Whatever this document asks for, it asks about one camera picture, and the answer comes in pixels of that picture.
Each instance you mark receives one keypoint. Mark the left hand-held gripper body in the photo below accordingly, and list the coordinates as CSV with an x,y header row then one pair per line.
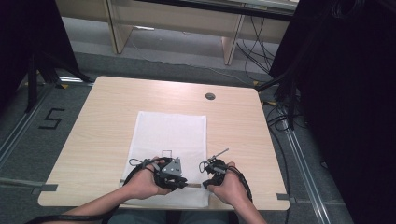
x,y
169,172

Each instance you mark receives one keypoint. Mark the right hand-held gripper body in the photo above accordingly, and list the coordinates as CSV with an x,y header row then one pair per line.
x,y
216,169

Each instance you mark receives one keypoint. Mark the white cloth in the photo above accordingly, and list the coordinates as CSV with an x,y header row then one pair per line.
x,y
171,133

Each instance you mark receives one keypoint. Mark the person's right hand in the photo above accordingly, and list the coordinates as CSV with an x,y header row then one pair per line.
x,y
230,186

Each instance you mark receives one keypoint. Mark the person's left hand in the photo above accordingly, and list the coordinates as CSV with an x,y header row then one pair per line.
x,y
143,183

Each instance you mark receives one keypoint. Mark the grey tape piece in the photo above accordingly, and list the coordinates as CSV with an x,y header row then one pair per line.
x,y
283,196

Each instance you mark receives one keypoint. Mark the black metal stand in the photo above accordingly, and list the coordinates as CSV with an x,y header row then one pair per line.
x,y
32,81
291,102

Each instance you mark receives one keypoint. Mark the light wooden desk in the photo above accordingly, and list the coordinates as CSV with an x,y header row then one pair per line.
x,y
174,21

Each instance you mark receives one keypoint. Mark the black curtain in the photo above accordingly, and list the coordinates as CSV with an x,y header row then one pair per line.
x,y
28,37
348,93

